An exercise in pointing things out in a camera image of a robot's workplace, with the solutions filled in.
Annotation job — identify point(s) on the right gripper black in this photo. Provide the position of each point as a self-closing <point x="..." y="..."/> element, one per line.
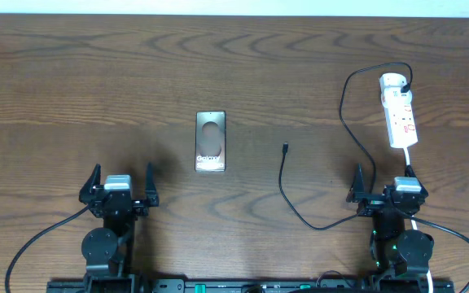
<point x="371" y="203"/>

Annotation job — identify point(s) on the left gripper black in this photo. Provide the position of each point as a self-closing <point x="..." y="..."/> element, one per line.
<point x="118" y="201"/>

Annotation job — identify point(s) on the Galaxy smartphone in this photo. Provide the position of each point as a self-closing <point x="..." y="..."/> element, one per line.
<point x="210" y="141"/>

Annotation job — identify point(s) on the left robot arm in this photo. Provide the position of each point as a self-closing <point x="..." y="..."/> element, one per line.
<point x="108" y="250"/>

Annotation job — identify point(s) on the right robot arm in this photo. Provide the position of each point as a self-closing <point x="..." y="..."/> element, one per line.
<point x="402" y="256"/>

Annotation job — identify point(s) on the white charger adapter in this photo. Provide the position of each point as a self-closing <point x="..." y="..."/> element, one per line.
<point x="393" y="91"/>

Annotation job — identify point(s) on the white power strip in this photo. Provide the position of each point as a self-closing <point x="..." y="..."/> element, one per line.
<point x="401" y="126"/>

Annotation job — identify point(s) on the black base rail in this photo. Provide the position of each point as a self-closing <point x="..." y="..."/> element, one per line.
<point x="226" y="286"/>

